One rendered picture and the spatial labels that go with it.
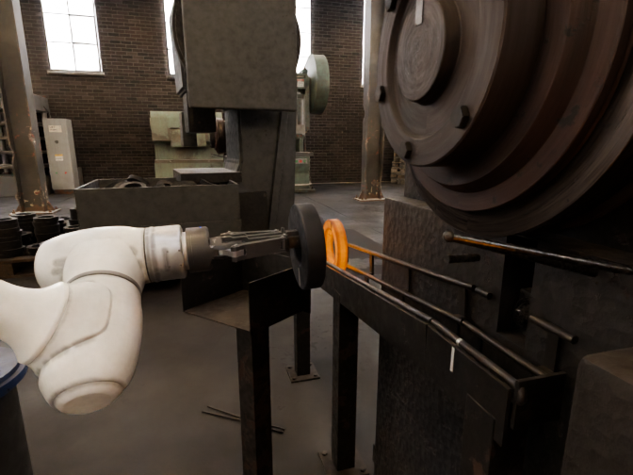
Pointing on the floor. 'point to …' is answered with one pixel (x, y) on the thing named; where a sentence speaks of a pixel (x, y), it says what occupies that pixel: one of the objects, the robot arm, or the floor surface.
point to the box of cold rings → (158, 204)
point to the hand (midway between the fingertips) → (304, 237)
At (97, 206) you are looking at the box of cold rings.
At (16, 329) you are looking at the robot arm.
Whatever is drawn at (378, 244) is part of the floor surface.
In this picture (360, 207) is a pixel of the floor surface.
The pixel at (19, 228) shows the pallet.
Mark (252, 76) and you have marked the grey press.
